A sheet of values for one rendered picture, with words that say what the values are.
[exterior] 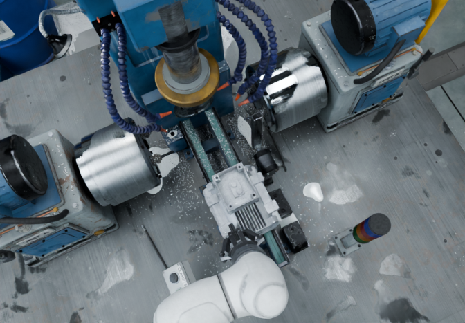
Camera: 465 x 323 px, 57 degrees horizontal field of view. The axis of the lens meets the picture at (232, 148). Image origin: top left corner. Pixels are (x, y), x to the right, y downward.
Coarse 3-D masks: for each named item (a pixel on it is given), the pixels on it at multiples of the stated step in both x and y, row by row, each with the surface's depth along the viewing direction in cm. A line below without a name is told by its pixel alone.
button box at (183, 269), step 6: (174, 264) 128; (180, 264) 127; (186, 264) 129; (168, 270) 128; (174, 270) 127; (180, 270) 126; (186, 270) 128; (168, 276) 128; (180, 276) 126; (186, 276) 126; (192, 276) 129; (168, 282) 128; (180, 282) 126; (186, 282) 125; (192, 282) 127; (174, 288) 127
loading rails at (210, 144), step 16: (208, 112) 160; (192, 128) 158; (224, 128) 156; (192, 144) 156; (208, 144) 163; (224, 144) 155; (208, 160) 154; (240, 160) 152; (208, 176) 152; (272, 240) 144; (272, 256) 148
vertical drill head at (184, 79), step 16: (160, 16) 87; (176, 16) 88; (176, 32) 93; (192, 48) 102; (160, 64) 120; (176, 64) 105; (192, 64) 108; (208, 64) 117; (160, 80) 118; (176, 80) 114; (192, 80) 114; (208, 80) 117; (176, 96) 116; (192, 96) 116; (208, 96) 117
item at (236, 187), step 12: (228, 168) 129; (240, 168) 129; (216, 180) 128; (228, 180) 131; (240, 180) 131; (228, 192) 129; (240, 192) 127; (252, 192) 129; (228, 204) 128; (240, 204) 128
